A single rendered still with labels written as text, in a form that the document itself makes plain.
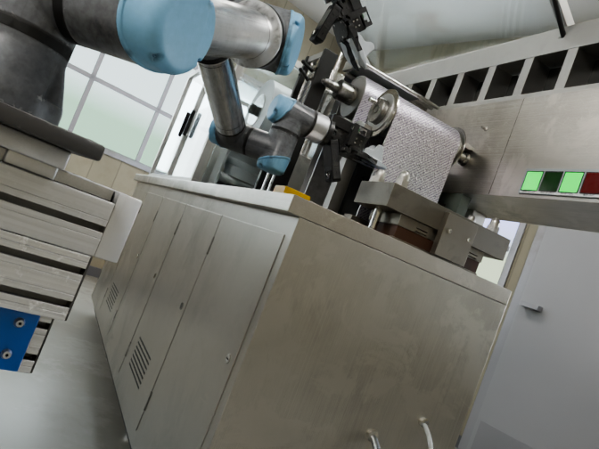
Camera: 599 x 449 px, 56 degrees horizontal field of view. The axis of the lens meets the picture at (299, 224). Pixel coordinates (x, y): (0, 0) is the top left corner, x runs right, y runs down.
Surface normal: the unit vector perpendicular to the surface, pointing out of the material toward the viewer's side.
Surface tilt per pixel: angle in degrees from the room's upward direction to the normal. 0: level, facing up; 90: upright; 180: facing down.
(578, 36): 90
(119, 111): 90
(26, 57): 72
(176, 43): 93
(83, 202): 90
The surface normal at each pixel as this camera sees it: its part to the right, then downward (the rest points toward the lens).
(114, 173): 0.59, 0.18
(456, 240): 0.40, 0.10
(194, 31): 0.87, 0.37
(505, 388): -0.72, -0.33
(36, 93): 0.89, 0.00
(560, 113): -0.84, -0.36
